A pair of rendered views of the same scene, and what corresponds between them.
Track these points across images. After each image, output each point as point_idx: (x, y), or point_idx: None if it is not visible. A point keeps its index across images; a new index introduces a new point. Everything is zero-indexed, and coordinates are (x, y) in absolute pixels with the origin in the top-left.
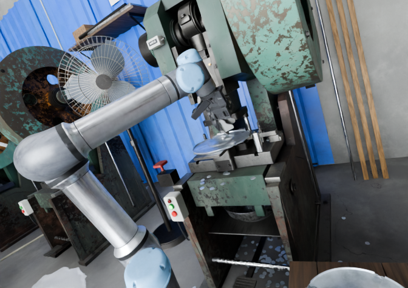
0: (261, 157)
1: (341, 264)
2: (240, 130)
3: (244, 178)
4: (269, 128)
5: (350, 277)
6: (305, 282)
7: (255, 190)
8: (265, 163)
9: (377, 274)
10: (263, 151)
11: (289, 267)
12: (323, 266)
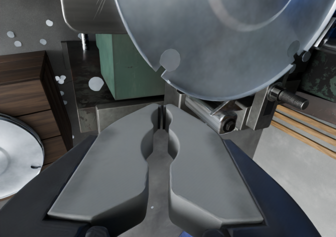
0: (173, 94)
1: (55, 131)
2: (317, 28)
3: (111, 50)
4: (316, 74)
5: (28, 149)
6: (8, 104)
7: (105, 60)
8: (166, 92)
9: (41, 165)
10: (184, 105)
11: (28, 82)
12: (45, 116)
